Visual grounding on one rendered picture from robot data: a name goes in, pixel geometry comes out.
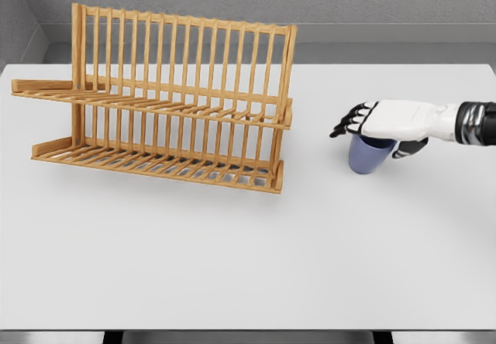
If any wooden two-tier dish rack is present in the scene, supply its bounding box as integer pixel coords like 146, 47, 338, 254
11, 2, 298, 195

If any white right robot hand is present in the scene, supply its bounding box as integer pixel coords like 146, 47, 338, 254
329, 100, 438, 160

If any blue cup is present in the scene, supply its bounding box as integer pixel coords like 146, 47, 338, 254
348, 133, 399, 175

